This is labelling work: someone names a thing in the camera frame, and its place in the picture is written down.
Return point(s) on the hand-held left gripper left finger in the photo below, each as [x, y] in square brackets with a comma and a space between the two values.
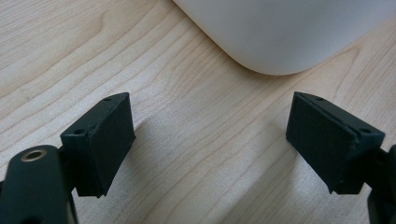
[102, 146]

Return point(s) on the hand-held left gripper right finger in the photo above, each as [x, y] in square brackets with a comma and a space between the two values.
[330, 146]

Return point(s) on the white plastic storage bin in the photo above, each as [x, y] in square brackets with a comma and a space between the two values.
[280, 31]

